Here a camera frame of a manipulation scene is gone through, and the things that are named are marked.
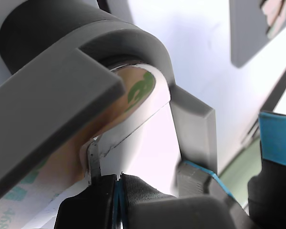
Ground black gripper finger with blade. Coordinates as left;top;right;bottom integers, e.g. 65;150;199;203
53;140;118;229

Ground black blue-padded clamp gripper jaw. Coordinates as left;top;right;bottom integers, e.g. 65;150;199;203
246;111;286;229
176;160;250;223

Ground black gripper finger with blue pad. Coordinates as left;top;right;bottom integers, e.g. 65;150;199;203
117;173;249;229

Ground tan printed adhesive liner film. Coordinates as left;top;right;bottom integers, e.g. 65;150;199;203
0;68;158;229

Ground peeled tan film scraps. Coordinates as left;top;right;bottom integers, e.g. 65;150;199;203
260;0;286;39

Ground white bezel display panel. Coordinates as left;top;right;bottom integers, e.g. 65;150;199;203
33;63;182;229

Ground grey printed holder fixture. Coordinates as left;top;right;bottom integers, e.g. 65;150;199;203
0;14;216;208

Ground dark grey cylinder leg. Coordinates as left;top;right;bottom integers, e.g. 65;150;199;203
0;0;115;75

